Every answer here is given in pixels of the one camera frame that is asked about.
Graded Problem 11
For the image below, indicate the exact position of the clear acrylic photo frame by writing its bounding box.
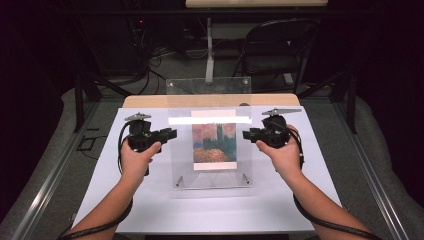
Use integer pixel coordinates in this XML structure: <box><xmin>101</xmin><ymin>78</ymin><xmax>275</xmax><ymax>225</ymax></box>
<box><xmin>165</xmin><ymin>77</ymin><xmax>254</xmax><ymax>191</ymax></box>

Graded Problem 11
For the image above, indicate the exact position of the painting print card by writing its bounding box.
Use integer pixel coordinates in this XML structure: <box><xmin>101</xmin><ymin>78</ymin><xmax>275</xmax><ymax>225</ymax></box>
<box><xmin>191</xmin><ymin>109</ymin><xmax>238</xmax><ymax>172</ymax></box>

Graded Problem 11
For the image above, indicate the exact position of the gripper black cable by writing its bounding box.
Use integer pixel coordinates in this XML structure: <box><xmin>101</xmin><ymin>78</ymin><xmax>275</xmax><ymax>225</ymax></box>
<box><xmin>59</xmin><ymin>120</ymin><xmax>135</xmax><ymax>240</ymax></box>
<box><xmin>289</xmin><ymin>128</ymin><xmax>383</xmax><ymax>240</ymax></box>

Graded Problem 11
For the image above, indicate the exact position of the black folding chair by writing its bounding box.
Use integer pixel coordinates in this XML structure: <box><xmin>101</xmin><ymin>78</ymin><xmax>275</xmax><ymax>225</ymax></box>
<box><xmin>232</xmin><ymin>18</ymin><xmax>322</xmax><ymax>95</ymax></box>

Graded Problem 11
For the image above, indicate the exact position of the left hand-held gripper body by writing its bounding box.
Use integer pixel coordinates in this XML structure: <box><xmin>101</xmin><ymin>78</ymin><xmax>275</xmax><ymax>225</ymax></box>
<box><xmin>123</xmin><ymin>112</ymin><xmax>168</xmax><ymax>154</ymax></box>

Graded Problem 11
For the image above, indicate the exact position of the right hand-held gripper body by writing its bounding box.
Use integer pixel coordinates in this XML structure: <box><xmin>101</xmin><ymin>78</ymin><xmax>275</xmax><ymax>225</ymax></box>
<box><xmin>259</xmin><ymin>107</ymin><xmax>303</xmax><ymax>150</ymax></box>

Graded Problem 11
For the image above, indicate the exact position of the bundle of black floor cables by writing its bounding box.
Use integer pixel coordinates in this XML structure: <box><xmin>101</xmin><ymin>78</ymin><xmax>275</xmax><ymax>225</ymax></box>
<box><xmin>128</xmin><ymin>18</ymin><xmax>178</xmax><ymax>96</ymax></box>

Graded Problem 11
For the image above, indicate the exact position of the black metal stand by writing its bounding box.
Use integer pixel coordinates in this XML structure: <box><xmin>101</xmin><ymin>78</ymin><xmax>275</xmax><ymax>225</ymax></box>
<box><xmin>73</xmin><ymin>70</ymin><xmax>135</xmax><ymax>134</ymax></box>
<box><xmin>296</xmin><ymin>70</ymin><xmax>358</xmax><ymax>135</ymax></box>

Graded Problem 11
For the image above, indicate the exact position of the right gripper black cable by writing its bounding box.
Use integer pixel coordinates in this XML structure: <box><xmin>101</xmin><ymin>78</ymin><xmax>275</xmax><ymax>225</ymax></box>
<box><xmin>289</xmin><ymin>128</ymin><xmax>383</xmax><ymax>240</ymax></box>

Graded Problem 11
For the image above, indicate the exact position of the person's right hand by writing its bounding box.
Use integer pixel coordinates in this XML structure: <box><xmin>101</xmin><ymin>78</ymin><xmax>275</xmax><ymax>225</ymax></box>
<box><xmin>255</xmin><ymin>124</ymin><xmax>304</xmax><ymax>183</ymax></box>

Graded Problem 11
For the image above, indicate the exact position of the aluminium floor rail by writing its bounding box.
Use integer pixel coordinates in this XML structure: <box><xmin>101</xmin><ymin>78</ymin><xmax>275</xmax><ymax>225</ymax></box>
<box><xmin>11</xmin><ymin>99</ymin><xmax>102</xmax><ymax>240</ymax></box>
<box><xmin>333</xmin><ymin>99</ymin><xmax>413</xmax><ymax>240</ymax></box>

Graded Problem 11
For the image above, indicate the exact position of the grey metal table leg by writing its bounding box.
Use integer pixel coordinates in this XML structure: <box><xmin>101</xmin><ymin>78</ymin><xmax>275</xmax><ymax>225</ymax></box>
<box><xmin>204</xmin><ymin>17</ymin><xmax>215</xmax><ymax>84</ymax></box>

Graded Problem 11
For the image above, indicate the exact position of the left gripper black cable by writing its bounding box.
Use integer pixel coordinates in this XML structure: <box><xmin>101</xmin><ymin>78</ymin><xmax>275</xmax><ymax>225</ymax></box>
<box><xmin>59</xmin><ymin>120</ymin><xmax>135</xmax><ymax>240</ymax></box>

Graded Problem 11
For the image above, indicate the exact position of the white table cover sheet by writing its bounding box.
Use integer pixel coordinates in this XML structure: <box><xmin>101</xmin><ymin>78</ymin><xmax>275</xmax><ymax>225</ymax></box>
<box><xmin>72</xmin><ymin>105</ymin><xmax>343</xmax><ymax>234</ymax></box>

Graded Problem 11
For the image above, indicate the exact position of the person's left hand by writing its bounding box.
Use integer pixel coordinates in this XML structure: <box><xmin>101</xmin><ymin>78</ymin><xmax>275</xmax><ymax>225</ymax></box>
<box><xmin>119</xmin><ymin>139</ymin><xmax>163</xmax><ymax>183</ymax></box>

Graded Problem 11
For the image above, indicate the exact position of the beige desk top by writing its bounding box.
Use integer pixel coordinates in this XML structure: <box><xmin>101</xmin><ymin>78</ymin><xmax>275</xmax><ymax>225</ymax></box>
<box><xmin>185</xmin><ymin>0</ymin><xmax>329</xmax><ymax>9</ymax></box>

